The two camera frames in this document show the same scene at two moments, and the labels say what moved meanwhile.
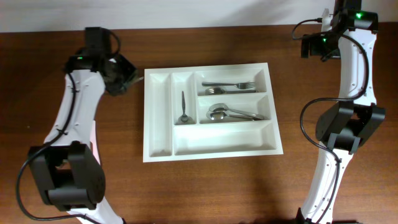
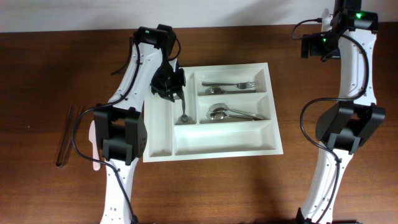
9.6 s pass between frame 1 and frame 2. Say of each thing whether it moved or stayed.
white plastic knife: stayed
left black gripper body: moved
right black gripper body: stayed
